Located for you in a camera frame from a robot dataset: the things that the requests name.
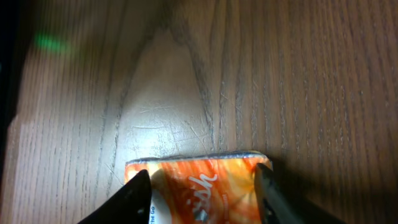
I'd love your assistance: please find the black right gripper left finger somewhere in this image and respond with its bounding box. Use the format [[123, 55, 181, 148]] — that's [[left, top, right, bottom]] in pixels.
[[78, 169, 152, 224]]

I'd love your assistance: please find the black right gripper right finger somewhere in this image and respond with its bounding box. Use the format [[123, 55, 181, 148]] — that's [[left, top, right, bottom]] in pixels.
[[254, 163, 342, 224]]

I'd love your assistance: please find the small orange box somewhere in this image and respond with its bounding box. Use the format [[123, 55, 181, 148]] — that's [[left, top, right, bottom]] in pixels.
[[124, 151, 272, 224]]

